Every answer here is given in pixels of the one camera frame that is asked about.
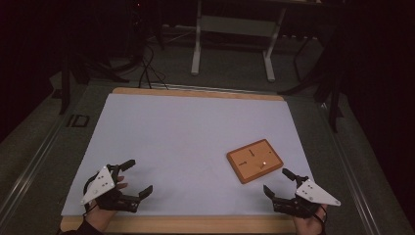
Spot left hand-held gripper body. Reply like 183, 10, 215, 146
80, 164, 142, 213

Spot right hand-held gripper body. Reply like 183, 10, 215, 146
272, 178, 343, 220

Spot wooden peg board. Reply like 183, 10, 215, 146
226, 138, 285, 185

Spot person's left hand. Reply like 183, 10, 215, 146
85, 175, 128, 233

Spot person's right hand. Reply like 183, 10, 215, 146
292, 204, 328, 235

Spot white table mat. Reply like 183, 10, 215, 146
61, 93, 322, 217

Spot black tripod stand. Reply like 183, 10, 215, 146
278, 28, 346, 133

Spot black stand legs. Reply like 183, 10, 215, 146
58, 48, 131, 116

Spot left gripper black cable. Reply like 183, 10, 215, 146
82, 171, 100, 217

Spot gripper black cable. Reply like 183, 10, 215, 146
82, 171, 100, 217
312, 204, 328, 227

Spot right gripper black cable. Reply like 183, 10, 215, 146
312, 204, 328, 227

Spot metal floor rail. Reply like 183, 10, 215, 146
0, 107, 71, 217
317, 101, 382, 235

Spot black floor bracket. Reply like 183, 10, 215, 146
66, 114, 90, 128

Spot black floor cables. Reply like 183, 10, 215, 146
138, 42, 169, 91

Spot white metal stand frame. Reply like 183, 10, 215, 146
190, 0, 288, 83

